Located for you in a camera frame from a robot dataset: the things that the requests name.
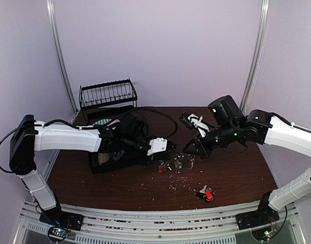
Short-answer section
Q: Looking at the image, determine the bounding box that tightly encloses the silver key with ring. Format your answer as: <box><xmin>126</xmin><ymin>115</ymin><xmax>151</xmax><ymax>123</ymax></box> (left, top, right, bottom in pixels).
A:
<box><xmin>188</xmin><ymin>154</ymin><xmax>195</xmax><ymax>170</ymax></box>

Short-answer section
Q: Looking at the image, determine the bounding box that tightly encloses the keyring with green tag keys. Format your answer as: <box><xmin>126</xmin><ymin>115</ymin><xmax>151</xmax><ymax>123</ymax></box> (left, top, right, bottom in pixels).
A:
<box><xmin>158</xmin><ymin>154</ymin><xmax>184</xmax><ymax>174</ymax></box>

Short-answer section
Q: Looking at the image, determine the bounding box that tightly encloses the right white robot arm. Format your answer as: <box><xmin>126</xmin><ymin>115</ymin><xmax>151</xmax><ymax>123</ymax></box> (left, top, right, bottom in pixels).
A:
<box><xmin>179</xmin><ymin>95</ymin><xmax>311</xmax><ymax>225</ymax></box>

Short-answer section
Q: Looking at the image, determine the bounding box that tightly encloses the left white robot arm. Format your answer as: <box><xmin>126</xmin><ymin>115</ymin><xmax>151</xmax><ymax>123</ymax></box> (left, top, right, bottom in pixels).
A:
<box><xmin>9</xmin><ymin>113</ymin><xmax>176</xmax><ymax>226</ymax></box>

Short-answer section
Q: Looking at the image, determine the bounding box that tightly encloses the key bunch with red tag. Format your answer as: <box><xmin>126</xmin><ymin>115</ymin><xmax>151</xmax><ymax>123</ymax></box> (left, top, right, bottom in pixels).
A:
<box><xmin>195</xmin><ymin>185</ymin><xmax>215</xmax><ymax>202</ymax></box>

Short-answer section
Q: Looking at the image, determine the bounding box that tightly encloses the black tray with dishes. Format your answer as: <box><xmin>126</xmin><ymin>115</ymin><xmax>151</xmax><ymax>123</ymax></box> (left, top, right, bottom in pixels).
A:
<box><xmin>87</xmin><ymin>105</ymin><xmax>152</xmax><ymax>174</ymax></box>

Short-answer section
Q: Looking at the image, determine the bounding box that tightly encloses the right round circuit board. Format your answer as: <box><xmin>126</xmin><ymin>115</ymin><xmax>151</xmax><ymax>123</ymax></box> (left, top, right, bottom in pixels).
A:
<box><xmin>251</xmin><ymin>228</ymin><xmax>277</xmax><ymax>241</ymax></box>

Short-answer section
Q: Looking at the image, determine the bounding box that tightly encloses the round circuit board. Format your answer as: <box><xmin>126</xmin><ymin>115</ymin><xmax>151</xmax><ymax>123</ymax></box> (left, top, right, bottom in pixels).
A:
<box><xmin>251</xmin><ymin>228</ymin><xmax>277</xmax><ymax>241</ymax></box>
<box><xmin>47</xmin><ymin>226</ymin><xmax>69</xmax><ymax>243</ymax></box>

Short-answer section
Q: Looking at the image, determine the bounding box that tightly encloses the left round circuit board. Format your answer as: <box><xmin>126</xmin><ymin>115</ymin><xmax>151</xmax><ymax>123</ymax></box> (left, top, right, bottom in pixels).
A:
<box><xmin>47</xmin><ymin>226</ymin><xmax>69</xmax><ymax>243</ymax></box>

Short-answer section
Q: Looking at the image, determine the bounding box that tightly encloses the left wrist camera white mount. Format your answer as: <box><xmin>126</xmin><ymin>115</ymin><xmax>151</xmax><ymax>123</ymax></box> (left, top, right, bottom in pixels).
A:
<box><xmin>147</xmin><ymin>137</ymin><xmax>168</xmax><ymax>156</ymax></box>

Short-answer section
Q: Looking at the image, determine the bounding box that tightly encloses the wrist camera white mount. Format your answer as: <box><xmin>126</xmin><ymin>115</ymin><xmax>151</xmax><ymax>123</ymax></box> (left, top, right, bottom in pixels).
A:
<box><xmin>179</xmin><ymin>112</ymin><xmax>210</xmax><ymax>138</ymax></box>
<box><xmin>147</xmin><ymin>137</ymin><xmax>168</xmax><ymax>156</ymax></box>

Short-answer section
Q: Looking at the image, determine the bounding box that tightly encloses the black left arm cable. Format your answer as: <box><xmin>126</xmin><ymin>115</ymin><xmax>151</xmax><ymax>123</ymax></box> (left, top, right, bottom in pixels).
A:
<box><xmin>135</xmin><ymin>106</ymin><xmax>178</xmax><ymax>139</ymax></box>

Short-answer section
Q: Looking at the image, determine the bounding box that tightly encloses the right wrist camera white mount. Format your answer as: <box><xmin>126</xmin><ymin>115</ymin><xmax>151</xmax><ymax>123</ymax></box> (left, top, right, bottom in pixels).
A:
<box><xmin>179</xmin><ymin>112</ymin><xmax>210</xmax><ymax>138</ymax></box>

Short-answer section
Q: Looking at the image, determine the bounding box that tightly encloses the black wire dish rack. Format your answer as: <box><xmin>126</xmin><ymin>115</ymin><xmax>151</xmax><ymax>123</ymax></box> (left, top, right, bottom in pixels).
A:
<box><xmin>79</xmin><ymin>78</ymin><xmax>138</xmax><ymax>110</ymax></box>

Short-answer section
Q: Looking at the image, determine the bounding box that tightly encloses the aluminium rail frame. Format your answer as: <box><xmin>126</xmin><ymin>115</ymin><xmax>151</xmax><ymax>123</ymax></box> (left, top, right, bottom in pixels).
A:
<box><xmin>14</xmin><ymin>199</ymin><xmax>307</xmax><ymax>244</ymax></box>

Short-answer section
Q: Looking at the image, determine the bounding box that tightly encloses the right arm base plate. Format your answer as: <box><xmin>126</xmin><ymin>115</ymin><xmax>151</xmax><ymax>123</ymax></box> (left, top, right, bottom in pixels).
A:
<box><xmin>236</xmin><ymin>211</ymin><xmax>279</xmax><ymax>230</ymax></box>

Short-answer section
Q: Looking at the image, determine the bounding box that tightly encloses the right aluminium corner post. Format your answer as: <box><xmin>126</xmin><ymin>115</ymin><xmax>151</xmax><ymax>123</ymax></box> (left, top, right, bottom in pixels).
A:
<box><xmin>240</xmin><ymin>0</ymin><xmax>271</xmax><ymax>113</ymax></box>

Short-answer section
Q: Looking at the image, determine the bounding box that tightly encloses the aluminium corner post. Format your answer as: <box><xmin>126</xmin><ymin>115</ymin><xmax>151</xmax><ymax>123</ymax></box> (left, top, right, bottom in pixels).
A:
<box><xmin>240</xmin><ymin>0</ymin><xmax>271</xmax><ymax>113</ymax></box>
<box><xmin>46</xmin><ymin>0</ymin><xmax>78</xmax><ymax>114</ymax></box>

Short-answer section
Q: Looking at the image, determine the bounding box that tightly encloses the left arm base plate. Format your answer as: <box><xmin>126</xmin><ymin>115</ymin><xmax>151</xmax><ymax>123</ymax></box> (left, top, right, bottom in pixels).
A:
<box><xmin>39</xmin><ymin>210</ymin><xmax>84</xmax><ymax>231</ymax></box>

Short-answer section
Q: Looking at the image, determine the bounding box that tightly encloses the left aluminium corner post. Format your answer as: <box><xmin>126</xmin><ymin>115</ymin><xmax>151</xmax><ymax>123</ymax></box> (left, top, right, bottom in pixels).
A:
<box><xmin>46</xmin><ymin>0</ymin><xmax>78</xmax><ymax>114</ymax></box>

